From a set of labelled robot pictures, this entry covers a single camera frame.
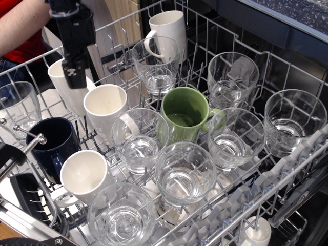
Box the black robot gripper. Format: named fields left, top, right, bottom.
left=48, top=0, right=96, bottom=89

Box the white ceramic mug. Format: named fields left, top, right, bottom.
left=83, top=84, right=129, bottom=146

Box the white mug back left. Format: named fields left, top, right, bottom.
left=48, top=58, right=96, bottom=116

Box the clear glass far left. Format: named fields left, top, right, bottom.
left=1, top=81, right=42, bottom=145

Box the clear glass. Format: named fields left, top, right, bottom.
left=207, top=52, right=259, bottom=109
left=264, top=89, right=327, bottom=158
left=111, top=108, right=170, bottom=175
left=1, top=81, right=42, bottom=145
left=155, top=142, right=217, bottom=207
left=207, top=108, right=265, bottom=172
left=132, top=36, right=180, bottom=99
left=88, top=183, right=156, bottom=245

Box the person in red shirt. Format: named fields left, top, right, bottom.
left=1, top=0, right=51, bottom=72

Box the dark blue mug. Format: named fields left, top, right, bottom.
left=29, top=117, right=81, bottom=184

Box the clear glass back centre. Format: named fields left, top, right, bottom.
left=132, top=36, right=180, bottom=99

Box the white mug top back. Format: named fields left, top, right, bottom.
left=146, top=10, right=188, bottom=64

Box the white mug front left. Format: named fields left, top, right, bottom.
left=51, top=150, right=114, bottom=208

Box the black clamp with metal screw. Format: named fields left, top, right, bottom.
left=1, top=124, right=47, bottom=181

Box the green ceramic mug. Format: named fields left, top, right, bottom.
left=160, top=87, right=226, bottom=145

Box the black ribbed plastic part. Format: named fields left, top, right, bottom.
left=9, top=173, right=50, bottom=225

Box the clear glass front centre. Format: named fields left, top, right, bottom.
left=155, top=142, right=217, bottom=207

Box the clear glass front left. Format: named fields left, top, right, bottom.
left=88, top=183, right=156, bottom=245

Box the clear glass back right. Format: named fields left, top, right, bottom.
left=207, top=52, right=259, bottom=109

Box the clear glass centre right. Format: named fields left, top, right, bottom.
left=207, top=108, right=265, bottom=172

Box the white mug lying underneath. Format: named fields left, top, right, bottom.
left=157, top=198, right=189, bottom=228

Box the grey plastic tine holder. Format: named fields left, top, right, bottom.
left=173, top=127, right=327, bottom=245

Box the clear glass far right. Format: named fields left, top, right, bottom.
left=264, top=89, right=327, bottom=158

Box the metal wire dishwasher rack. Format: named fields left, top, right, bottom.
left=1, top=1, right=327, bottom=245

